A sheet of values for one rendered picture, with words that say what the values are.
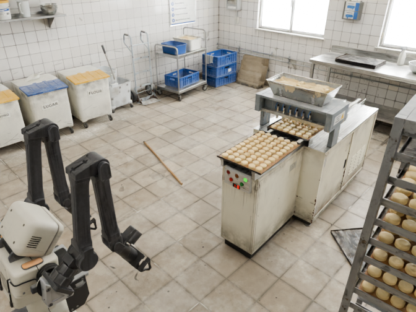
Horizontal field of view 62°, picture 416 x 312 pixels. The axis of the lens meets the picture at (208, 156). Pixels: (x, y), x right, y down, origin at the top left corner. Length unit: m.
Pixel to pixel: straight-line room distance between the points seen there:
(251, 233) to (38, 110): 3.38
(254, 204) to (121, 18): 4.39
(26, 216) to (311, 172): 2.33
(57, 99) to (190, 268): 3.14
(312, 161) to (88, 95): 3.46
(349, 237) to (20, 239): 2.77
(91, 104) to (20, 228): 4.08
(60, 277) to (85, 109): 4.17
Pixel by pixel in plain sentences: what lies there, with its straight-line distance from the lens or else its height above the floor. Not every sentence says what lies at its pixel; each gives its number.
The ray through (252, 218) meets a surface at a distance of 2.77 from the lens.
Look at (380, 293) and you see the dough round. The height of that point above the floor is 1.06.
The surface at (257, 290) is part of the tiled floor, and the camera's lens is 2.90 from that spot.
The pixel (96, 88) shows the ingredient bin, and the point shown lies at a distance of 5.40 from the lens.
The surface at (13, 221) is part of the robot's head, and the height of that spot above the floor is 1.35.
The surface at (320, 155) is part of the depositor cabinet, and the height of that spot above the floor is 0.80.
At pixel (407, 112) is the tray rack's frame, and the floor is 1.82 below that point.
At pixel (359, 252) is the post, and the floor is 1.27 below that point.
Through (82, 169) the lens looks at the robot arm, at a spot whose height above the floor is 1.61.
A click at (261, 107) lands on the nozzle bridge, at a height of 1.05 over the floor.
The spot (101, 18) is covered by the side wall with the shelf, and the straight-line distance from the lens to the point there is 6.08.
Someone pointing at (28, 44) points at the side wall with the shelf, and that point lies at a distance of 5.63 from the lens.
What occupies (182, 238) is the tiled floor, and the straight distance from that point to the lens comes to 3.26.
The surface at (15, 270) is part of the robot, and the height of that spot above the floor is 1.24.
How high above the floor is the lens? 2.23
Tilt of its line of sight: 30 degrees down
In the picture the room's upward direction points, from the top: straight up
